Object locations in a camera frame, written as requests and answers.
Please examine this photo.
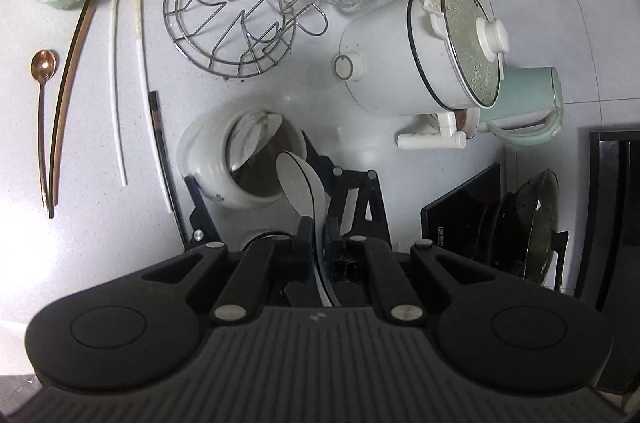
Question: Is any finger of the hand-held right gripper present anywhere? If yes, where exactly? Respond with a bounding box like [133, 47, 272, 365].
[182, 174, 226, 252]
[301, 129, 392, 250]

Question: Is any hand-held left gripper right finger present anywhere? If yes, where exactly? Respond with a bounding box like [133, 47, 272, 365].
[323, 222, 502, 326]

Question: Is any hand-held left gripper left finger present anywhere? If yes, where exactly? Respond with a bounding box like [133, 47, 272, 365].
[141, 217, 314, 325]

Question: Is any white ceramic spoon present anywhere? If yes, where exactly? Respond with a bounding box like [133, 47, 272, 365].
[275, 151, 341, 308]
[227, 112, 283, 174]

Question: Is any white ceramic jar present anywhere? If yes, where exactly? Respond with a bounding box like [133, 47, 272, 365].
[176, 99, 308, 210]

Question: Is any black chopstick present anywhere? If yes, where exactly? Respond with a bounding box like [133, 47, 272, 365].
[47, 0, 98, 220]
[149, 90, 188, 249]

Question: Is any wooden chopstick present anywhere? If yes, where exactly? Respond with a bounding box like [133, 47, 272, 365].
[50, 0, 98, 206]

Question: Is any copper long-handled spoon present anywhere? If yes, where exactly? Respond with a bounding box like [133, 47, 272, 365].
[30, 49, 59, 206]

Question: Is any black induction cooktop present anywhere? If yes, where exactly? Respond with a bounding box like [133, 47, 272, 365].
[420, 163, 506, 274]

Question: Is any white electric pot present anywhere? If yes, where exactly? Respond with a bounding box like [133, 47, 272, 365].
[332, 0, 511, 151]

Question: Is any glass pot lid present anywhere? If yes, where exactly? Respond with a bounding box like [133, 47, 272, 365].
[440, 0, 511, 110]

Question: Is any wok with glass lid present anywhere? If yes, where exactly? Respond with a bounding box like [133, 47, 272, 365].
[495, 170, 571, 291]

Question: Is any green kettle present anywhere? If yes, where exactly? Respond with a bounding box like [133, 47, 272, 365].
[477, 67, 565, 146]

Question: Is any black appliance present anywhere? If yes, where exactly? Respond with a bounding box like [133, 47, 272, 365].
[575, 128, 640, 396]

